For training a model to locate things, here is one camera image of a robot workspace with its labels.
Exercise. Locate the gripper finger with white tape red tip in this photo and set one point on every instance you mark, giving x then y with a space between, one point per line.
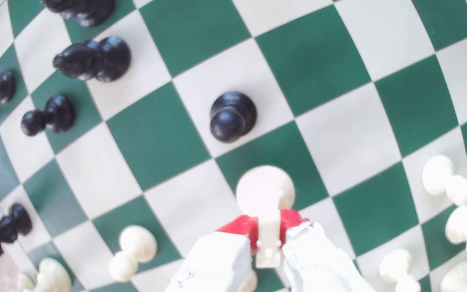
213 263
314 263

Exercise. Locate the white chess pawn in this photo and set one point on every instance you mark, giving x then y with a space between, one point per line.
264 190
456 278
444 178
134 249
397 269

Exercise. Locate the green and white chess board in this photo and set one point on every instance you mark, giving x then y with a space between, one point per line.
310 65

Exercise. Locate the black chess piece with cross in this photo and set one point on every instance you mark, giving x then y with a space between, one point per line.
8 227

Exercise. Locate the large black chess piece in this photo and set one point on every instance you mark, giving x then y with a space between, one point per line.
95 59
83 10

